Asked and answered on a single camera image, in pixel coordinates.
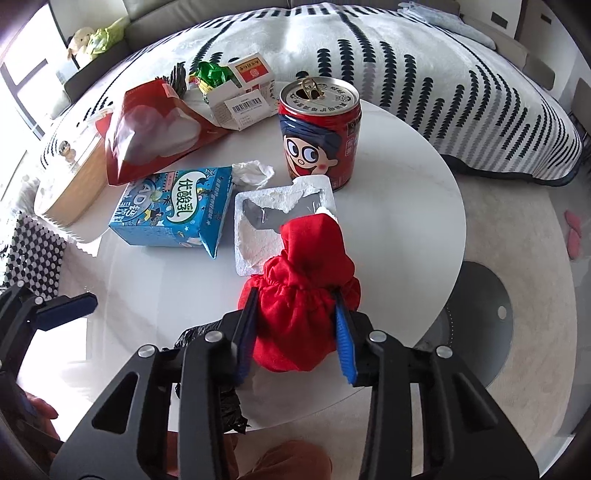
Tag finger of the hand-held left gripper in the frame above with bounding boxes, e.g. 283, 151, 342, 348
0, 281, 99, 370

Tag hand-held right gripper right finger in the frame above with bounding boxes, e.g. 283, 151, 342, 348
335, 301, 541, 480

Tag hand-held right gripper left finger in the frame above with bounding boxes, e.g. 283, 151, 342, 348
48, 288, 260, 480

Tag red cloth drawstring pouch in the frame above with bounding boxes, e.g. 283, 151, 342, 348
238, 213, 362, 374

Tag grey round trash bin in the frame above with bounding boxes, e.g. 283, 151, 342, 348
413, 261, 513, 391

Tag red plastic packaging bag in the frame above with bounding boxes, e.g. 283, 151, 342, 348
99, 78, 232, 186

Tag white cardboard box red label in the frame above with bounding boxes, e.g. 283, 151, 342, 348
205, 53, 278, 132

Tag person's left hand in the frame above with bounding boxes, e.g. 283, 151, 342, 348
24, 392, 62, 440

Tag black white checkered mat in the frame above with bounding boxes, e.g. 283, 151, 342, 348
0, 217, 68, 296

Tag black plastic bag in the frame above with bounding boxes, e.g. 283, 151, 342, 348
173, 323, 250, 435

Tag wooden box clear lid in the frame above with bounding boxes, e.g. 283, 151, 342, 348
34, 108, 112, 227

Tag person's leg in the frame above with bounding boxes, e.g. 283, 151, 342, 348
164, 429, 333, 480

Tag blue milk carton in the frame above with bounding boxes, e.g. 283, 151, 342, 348
108, 165, 234, 260

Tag crumpled white tissue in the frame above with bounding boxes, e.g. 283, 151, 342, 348
231, 160, 275, 186

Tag beige rug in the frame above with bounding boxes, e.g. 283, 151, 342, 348
406, 157, 585, 444

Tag red cartoon drink can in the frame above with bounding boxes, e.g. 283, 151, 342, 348
278, 78, 362, 192

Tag green foil wrapper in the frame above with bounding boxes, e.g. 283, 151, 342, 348
189, 61, 236, 90

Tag beige plush toy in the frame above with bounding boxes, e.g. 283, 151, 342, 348
67, 28, 95, 63

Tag white blanket dark scallop stripes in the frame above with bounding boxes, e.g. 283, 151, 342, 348
39, 2, 585, 185

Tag grey sofa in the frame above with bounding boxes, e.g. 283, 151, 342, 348
51, 0, 573, 121

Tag light blue towel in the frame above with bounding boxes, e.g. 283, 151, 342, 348
397, 2, 497, 49

